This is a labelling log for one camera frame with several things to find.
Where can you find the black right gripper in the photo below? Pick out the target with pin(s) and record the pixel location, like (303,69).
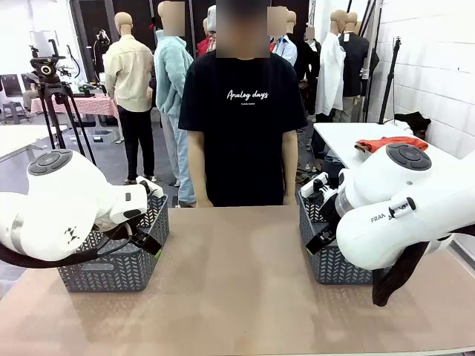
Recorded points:
(331,219)

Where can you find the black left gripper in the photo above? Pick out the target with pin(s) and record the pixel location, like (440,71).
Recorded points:
(126,230)

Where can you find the orange garment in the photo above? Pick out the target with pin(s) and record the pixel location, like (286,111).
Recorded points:
(401,142)

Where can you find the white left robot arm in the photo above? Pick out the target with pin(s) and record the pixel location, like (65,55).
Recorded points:
(55,200)

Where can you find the person's left forearm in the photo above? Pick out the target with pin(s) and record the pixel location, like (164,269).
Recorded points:
(290,178)

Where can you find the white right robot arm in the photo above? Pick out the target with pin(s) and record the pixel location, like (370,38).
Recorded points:
(389,230)

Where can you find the person's right forearm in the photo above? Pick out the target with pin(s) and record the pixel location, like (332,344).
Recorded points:
(198,180)

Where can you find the person's left hand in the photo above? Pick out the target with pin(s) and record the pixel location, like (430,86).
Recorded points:
(290,200)

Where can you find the person's right hand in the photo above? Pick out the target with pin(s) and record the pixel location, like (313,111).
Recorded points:
(205,202)

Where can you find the gray plastic mesh basket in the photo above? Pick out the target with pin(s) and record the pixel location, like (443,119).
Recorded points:
(122,270)
(334,269)

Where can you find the dark storage crate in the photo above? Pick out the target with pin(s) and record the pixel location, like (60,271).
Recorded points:
(334,165)

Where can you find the large white table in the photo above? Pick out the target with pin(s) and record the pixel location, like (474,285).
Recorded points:
(352,137)

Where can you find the gray floor crate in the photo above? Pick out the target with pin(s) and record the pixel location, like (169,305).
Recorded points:
(107,135)

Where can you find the person in black T-shirt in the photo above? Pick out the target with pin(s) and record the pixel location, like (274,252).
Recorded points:
(243,141)

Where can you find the table with pink cloth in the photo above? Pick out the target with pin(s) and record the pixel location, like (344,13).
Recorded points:
(92,105)

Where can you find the black garment heap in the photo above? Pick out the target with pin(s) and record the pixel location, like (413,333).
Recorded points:
(412,120)

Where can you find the black green device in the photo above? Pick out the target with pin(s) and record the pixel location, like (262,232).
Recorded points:
(83,91)

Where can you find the small white table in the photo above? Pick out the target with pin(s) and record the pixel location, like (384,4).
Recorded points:
(18,139)

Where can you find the mannequin in white coat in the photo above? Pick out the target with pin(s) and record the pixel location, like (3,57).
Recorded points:
(330,74)

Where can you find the mannequin in cream shirt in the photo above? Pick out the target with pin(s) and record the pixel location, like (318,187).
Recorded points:
(128,74)

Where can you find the mannequin in light blue fleece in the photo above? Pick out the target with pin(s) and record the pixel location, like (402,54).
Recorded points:
(170,74)

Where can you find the black light stand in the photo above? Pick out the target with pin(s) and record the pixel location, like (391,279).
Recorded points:
(389,81)

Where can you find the figure in dark jacket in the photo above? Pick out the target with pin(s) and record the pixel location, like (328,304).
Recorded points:
(311,66)

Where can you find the mannequin in black shirt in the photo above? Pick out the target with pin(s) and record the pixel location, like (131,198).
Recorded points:
(354,66)

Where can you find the gray stool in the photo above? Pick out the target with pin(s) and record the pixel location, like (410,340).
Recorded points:
(13,111)

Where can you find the black backdrop stand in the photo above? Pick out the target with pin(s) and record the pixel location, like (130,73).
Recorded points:
(373,55)

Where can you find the mannequin in pale blue shirt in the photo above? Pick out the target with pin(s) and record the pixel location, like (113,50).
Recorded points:
(287,48)

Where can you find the black monitor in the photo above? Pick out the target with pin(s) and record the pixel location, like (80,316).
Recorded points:
(27,81)
(9,86)

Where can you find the mannequin in plaid shirt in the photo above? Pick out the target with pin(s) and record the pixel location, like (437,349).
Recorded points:
(207,42)

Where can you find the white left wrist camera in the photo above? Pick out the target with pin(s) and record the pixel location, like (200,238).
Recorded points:
(152,189)

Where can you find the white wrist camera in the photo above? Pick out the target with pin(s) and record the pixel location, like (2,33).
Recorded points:
(311,187)
(152,189)

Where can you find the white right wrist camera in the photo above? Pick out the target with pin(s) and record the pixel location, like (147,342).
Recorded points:
(311,187)

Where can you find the black camera tripod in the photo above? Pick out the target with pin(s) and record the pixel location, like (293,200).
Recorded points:
(48,70)

